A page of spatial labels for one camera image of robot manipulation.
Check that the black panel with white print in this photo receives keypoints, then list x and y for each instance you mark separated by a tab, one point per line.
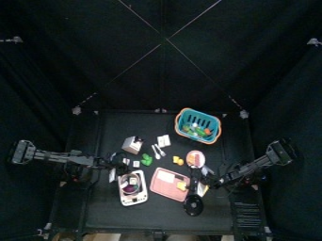
247	214

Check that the white sushi piece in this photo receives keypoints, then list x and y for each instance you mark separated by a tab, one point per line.
134	180

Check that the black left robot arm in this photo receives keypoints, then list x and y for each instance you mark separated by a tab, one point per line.
50	156

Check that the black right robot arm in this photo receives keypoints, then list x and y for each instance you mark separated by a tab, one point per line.
263	160

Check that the small white carton box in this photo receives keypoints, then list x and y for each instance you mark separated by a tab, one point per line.
163	140

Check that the teal basket with orange rim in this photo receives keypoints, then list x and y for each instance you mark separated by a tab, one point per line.
198	125

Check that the orange toy food piece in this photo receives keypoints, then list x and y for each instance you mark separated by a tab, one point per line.
181	162

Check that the white toy bread slice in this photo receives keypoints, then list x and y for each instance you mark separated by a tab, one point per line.
166	176

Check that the grey toy toaster box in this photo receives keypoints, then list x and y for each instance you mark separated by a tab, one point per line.
132	144

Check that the yellow toy food piece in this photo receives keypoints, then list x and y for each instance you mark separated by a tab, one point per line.
175	159

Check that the orange toy carrot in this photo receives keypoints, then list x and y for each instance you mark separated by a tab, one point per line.
207	130

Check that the white plastic fork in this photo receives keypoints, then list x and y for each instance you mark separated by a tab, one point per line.
161	150

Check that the green toy cucumber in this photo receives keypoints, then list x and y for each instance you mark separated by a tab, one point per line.
201	132

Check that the white toy egg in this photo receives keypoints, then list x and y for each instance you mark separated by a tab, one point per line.
195	125

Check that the purple toy food piece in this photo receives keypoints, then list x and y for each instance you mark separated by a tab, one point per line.
131	189

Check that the yellow toy cheese piece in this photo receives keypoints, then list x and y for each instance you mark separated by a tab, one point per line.
182	186

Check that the green toy vegetable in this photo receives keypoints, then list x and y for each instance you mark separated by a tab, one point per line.
146	160

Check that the black round pan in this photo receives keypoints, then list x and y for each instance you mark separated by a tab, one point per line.
193	205

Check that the pink cutting board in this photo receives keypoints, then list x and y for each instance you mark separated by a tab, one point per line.
169	185

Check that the silver toy pot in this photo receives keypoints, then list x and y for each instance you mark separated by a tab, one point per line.
124	182

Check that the small white cube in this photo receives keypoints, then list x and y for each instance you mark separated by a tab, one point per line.
136	163

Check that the grey frame corner bracket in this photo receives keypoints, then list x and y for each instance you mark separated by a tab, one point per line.
76	110
243	114

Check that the white plastic spoon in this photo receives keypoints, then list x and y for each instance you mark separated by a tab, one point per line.
155	152

